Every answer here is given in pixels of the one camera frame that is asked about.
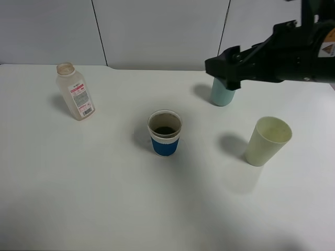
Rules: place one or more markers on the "clear plastic drink bottle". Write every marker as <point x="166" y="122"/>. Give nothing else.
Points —
<point x="74" y="90"/>

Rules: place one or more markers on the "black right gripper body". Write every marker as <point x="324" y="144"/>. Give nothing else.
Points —
<point x="293" y="54"/>

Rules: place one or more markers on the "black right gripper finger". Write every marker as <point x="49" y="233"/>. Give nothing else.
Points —
<point x="234" y="54"/>
<point x="229" y="72"/>

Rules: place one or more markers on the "teal plastic cup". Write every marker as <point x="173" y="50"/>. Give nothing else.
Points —
<point x="220" y="96"/>

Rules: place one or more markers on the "pale green plastic cup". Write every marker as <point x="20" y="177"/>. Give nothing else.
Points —
<point x="270" y="134"/>

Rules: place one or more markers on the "clear cup with blue sleeve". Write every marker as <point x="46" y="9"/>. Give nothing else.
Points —
<point x="164" y="127"/>

